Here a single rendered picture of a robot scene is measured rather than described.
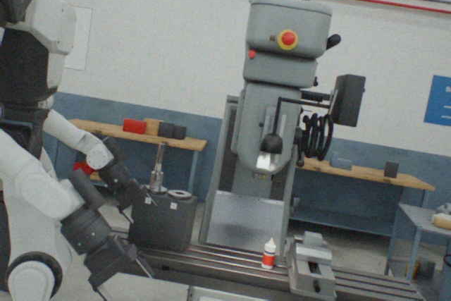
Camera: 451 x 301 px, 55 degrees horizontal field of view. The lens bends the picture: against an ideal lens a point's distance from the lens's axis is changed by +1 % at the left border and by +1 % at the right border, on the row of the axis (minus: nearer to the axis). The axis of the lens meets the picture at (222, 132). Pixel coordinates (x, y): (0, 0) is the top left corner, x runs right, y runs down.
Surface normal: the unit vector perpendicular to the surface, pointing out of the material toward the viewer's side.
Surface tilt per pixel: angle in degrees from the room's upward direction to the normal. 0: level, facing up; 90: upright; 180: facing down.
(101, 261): 86
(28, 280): 90
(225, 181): 90
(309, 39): 90
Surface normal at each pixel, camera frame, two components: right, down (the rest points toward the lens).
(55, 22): 0.80, 0.11
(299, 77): -0.05, 0.09
